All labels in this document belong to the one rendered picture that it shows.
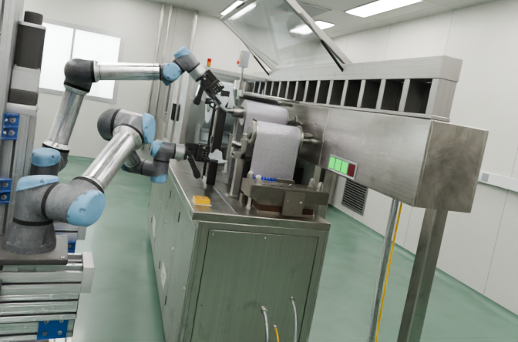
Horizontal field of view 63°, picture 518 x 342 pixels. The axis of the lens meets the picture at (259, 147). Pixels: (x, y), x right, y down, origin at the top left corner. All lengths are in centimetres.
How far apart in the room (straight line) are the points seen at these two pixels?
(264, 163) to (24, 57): 114
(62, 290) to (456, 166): 137
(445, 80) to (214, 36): 646
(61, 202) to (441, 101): 125
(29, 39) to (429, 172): 143
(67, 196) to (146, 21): 637
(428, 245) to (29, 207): 136
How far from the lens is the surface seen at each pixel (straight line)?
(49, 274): 155
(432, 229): 170
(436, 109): 154
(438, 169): 156
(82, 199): 139
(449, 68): 156
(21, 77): 169
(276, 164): 216
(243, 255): 196
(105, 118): 172
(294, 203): 201
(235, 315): 208
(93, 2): 769
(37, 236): 151
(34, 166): 197
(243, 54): 268
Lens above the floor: 138
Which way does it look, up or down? 5 degrees down
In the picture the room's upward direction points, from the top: 10 degrees clockwise
